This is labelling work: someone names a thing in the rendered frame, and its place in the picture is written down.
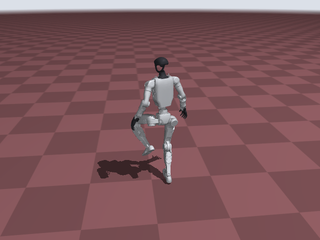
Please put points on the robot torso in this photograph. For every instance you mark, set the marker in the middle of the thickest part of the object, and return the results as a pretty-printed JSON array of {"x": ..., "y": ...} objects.
[{"x": 162, "y": 95}]

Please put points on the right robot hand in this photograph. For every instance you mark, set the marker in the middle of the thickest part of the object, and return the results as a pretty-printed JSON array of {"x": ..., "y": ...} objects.
[{"x": 184, "y": 112}]

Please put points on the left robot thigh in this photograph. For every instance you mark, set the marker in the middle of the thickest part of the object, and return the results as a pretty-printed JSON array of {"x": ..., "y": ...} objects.
[{"x": 148, "y": 119}]

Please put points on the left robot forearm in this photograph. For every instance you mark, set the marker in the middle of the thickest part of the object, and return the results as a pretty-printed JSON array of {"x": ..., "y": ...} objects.
[{"x": 140, "y": 111}]

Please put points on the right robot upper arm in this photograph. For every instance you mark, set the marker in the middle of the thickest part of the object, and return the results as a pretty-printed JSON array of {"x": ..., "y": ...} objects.
[{"x": 178, "y": 87}]

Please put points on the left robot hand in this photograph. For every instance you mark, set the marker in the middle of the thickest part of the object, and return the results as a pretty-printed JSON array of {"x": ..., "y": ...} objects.
[{"x": 133, "y": 122}]

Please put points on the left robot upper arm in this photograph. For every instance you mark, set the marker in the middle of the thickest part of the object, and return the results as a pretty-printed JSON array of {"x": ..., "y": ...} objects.
[{"x": 147, "y": 92}]

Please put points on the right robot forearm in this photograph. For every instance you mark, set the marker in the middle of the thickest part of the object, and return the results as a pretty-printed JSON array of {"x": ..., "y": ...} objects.
[{"x": 182, "y": 103}]

